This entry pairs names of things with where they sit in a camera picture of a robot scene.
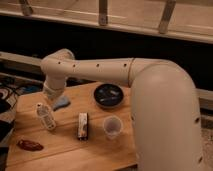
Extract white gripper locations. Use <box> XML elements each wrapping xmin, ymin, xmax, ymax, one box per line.
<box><xmin>42</xmin><ymin>81</ymin><xmax>66</xmax><ymax>111</ymax></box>

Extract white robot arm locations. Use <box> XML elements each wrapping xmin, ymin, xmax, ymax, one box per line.
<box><xmin>40</xmin><ymin>49</ymin><xmax>204</xmax><ymax>171</ymax></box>

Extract blue sponge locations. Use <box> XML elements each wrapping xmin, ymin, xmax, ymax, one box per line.
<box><xmin>52</xmin><ymin>96</ymin><xmax>71</xmax><ymax>111</ymax></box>

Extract black rectangular candy bar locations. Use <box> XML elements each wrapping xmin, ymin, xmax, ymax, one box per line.
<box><xmin>77</xmin><ymin>113</ymin><xmax>89</xmax><ymax>140</ymax></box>

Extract black round bowl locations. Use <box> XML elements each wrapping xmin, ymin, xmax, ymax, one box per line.
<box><xmin>93</xmin><ymin>84</ymin><xmax>124</xmax><ymax>108</ymax></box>

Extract wooden table board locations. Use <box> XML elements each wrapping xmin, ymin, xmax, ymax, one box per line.
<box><xmin>6</xmin><ymin>83</ymin><xmax>136</xmax><ymax>171</ymax></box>

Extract dark red chip bag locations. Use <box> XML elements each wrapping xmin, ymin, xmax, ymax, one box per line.
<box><xmin>17</xmin><ymin>139</ymin><xmax>43</xmax><ymax>151</ymax></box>

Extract clear plastic cup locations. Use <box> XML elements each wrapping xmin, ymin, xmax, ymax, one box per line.
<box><xmin>103</xmin><ymin>115</ymin><xmax>123</xmax><ymax>140</ymax></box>

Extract black cables on floor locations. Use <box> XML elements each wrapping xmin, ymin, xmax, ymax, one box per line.
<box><xmin>0</xmin><ymin>76</ymin><xmax>26</xmax><ymax>114</ymax></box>

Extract left metal railing post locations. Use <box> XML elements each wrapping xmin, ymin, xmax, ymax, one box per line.
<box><xmin>19</xmin><ymin>0</ymin><xmax>33</xmax><ymax>16</ymax></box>

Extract metal railing post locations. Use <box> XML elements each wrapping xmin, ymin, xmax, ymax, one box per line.
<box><xmin>158</xmin><ymin>0</ymin><xmax>176</xmax><ymax>34</ymax></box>
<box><xmin>19</xmin><ymin>0</ymin><xmax>33</xmax><ymax>16</ymax></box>
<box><xmin>98</xmin><ymin>0</ymin><xmax>108</xmax><ymax>26</ymax></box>

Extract middle metal railing post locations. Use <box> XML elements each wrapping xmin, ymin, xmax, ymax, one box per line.
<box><xmin>98</xmin><ymin>0</ymin><xmax>108</xmax><ymax>26</ymax></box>

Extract right metal railing post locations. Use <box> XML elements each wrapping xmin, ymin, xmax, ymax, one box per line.
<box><xmin>158</xmin><ymin>0</ymin><xmax>176</xmax><ymax>34</ymax></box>

